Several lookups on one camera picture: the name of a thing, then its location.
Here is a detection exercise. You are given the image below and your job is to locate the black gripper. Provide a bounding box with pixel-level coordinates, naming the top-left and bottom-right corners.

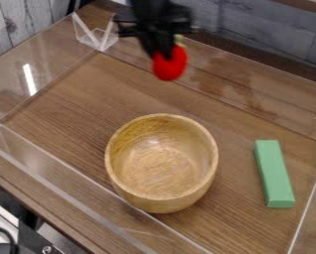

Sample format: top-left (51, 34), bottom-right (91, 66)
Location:
top-left (113, 0), bottom-right (198, 62)

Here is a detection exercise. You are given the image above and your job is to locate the red strawberry toy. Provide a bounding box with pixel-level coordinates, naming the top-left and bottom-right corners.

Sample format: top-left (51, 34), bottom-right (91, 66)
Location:
top-left (151, 35), bottom-right (189, 81)

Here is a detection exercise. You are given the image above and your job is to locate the wooden bowl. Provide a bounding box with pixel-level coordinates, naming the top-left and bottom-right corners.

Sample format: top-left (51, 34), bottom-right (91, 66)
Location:
top-left (105, 113), bottom-right (220, 213)

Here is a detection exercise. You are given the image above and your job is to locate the green rectangular block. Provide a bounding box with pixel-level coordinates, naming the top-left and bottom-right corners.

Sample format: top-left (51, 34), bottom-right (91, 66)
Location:
top-left (253, 140), bottom-right (296, 208)

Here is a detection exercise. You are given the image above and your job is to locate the clear acrylic tray enclosure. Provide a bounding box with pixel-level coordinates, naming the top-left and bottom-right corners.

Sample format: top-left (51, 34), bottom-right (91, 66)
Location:
top-left (0, 19), bottom-right (316, 254)

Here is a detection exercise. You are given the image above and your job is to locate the black clamp mount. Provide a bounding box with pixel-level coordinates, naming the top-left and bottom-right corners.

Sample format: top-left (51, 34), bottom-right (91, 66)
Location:
top-left (18, 222), bottom-right (64, 254)

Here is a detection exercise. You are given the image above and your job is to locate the black cable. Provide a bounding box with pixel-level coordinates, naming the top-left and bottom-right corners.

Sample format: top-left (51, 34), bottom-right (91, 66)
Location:
top-left (0, 225), bottom-right (20, 254)

